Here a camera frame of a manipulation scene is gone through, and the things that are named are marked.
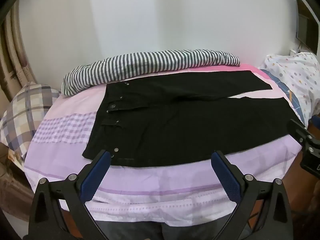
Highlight grey white striped blanket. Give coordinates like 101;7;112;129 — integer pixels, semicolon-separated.
61;49;241;97

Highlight wooden cabinet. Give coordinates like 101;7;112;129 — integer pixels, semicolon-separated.
295;0;319;53

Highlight blue checked cloth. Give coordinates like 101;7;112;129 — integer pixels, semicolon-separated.
264;69;306;123

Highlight black pants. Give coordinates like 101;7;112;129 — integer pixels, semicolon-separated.
82;70;304;167

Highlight white dotted pillow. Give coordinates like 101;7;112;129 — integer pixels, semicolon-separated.
259;52;320;122

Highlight pink purple checked bed sheet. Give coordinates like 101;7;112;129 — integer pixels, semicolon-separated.
24;64;308;227

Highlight beige curtain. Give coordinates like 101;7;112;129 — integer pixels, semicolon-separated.
0;4;38;103

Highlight plaid pillow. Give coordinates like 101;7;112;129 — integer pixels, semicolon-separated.
0;81;62;160

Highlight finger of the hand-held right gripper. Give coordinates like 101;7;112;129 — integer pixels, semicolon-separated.
287;119;313;146

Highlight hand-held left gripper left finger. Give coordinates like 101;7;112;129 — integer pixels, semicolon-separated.
27;150;112;240

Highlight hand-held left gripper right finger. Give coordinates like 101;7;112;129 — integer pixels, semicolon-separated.
211;150;293;240

